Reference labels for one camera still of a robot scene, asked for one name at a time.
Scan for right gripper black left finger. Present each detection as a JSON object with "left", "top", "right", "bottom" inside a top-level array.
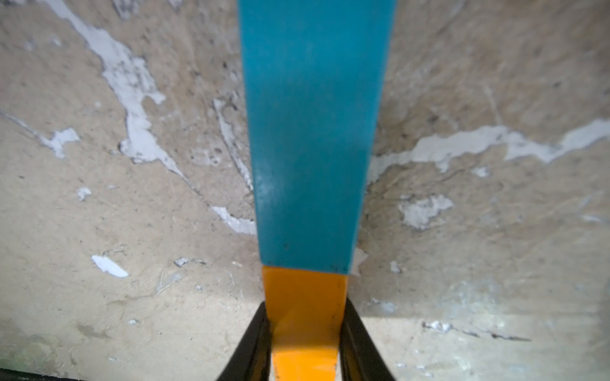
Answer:
[{"left": 217, "top": 302, "right": 272, "bottom": 381}]

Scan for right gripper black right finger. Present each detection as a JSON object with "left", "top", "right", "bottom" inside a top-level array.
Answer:
[{"left": 339, "top": 298, "right": 396, "bottom": 381}]

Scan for light orange block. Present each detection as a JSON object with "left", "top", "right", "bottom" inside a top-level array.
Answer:
[{"left": 262, "top": 266, "right": 348, "bottom": 381}]

